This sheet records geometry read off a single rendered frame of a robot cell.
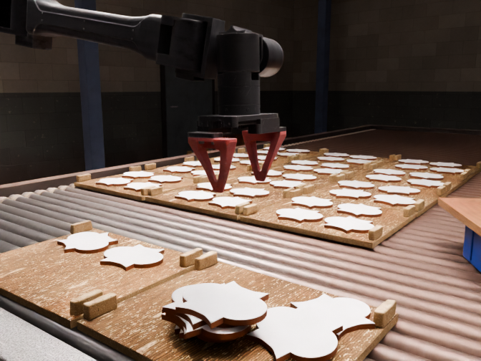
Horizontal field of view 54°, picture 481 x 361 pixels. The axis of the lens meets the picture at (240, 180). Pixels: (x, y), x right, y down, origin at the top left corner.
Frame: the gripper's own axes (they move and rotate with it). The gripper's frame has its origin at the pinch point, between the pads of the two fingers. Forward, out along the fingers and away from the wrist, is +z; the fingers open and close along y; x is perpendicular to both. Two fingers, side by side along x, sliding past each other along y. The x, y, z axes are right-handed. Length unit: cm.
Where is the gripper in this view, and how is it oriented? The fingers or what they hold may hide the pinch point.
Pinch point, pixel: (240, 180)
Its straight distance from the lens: 65.6
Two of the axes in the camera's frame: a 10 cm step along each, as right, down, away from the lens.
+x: -8.0, -0.9, 5.9
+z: 0.2, 9.8, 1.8
